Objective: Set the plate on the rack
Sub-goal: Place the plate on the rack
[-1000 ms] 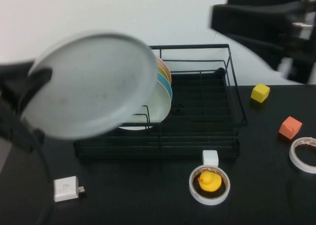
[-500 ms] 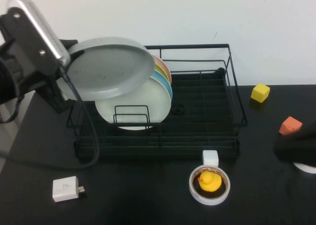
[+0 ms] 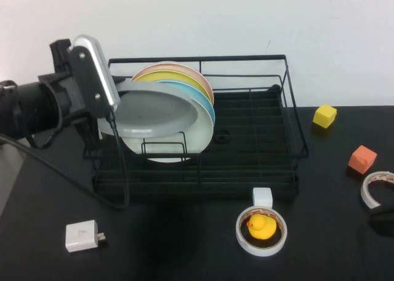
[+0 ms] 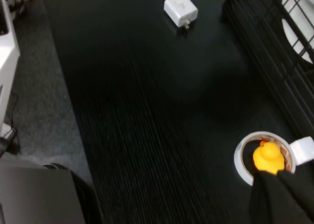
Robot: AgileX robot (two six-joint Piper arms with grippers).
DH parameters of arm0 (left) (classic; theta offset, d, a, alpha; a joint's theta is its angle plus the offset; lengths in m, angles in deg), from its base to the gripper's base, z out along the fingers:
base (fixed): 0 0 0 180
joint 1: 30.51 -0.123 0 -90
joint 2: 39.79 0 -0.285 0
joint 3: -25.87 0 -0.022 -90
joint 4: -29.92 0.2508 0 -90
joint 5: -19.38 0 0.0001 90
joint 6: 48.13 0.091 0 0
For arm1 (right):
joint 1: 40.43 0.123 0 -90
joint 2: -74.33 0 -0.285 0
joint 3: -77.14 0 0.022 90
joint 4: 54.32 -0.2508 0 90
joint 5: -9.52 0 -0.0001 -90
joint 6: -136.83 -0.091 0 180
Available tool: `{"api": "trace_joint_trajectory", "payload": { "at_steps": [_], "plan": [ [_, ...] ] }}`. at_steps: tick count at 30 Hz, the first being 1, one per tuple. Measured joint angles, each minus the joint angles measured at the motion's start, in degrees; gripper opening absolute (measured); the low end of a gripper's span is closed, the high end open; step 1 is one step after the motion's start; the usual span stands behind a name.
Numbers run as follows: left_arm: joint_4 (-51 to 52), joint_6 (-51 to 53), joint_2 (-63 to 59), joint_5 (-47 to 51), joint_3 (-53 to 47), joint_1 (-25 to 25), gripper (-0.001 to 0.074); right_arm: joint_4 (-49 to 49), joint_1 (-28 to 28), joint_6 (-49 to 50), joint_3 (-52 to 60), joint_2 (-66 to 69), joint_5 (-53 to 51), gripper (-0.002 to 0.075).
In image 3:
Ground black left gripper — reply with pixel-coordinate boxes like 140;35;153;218
38;39;102;150

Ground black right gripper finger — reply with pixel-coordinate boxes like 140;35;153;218
368;202;394;236

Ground grey round plate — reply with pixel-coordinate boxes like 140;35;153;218
97;80;201;139

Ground yellow round plate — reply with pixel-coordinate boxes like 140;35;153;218
132;70;214;105

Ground pink round plate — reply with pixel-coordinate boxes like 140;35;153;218
131;62;214;100

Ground cream white round plate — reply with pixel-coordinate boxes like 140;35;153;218
121;107;214;164

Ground light blue round plate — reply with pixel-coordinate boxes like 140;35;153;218
159;79;216;125

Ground black rack drip tray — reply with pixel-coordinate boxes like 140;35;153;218
92;84;300;202

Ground white double-sided tape roll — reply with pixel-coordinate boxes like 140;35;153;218
236;205;288;258
360;171;394;210

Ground orange foam cube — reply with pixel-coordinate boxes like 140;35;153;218
347;145;378;176

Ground yellow foam cube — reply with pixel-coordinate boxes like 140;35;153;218
312;104;338;129

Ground yellow rubber duck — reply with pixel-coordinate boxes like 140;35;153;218
246;214;277;240

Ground small white cube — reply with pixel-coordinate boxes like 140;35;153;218
252;187;274;209

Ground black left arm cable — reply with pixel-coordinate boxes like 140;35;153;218
0;113;129;211

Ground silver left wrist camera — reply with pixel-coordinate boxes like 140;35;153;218
67;35;122;119

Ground white usb wall charger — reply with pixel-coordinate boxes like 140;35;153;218
65;219;108;253

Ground black wire dish rack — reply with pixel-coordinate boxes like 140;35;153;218
82;54;310;187

